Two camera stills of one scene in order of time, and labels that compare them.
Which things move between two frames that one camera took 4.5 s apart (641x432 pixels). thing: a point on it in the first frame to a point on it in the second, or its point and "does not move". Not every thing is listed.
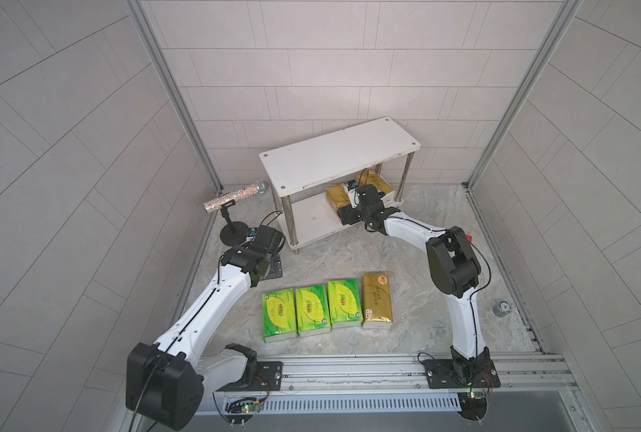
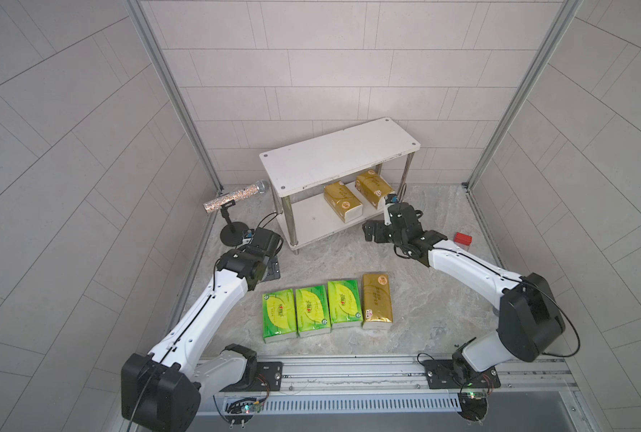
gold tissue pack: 370,177 does not move
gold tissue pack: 338,196 does not move
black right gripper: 352,213 to 379,233
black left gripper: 275,266 does not move
